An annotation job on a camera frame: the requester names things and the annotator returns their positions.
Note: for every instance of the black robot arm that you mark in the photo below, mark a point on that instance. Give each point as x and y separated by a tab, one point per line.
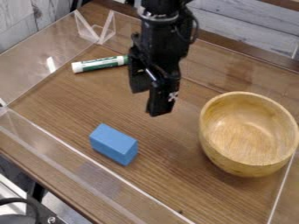
163	6

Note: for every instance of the blue foam block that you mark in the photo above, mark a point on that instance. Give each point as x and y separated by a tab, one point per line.
114	144

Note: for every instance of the clear acrylic tray wall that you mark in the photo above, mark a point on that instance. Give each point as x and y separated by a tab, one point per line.
105	197

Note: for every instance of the green white marker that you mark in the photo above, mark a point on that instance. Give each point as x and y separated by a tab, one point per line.
97	64

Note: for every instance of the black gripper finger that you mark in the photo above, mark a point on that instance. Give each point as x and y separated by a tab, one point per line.
139	78
163	94

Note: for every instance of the brown wooden bowl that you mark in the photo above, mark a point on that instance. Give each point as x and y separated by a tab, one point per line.
249	134

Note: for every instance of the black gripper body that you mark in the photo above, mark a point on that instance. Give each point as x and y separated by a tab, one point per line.
162	43

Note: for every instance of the clear acrylic triangular bracket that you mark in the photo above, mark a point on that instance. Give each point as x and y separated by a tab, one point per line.
93	32

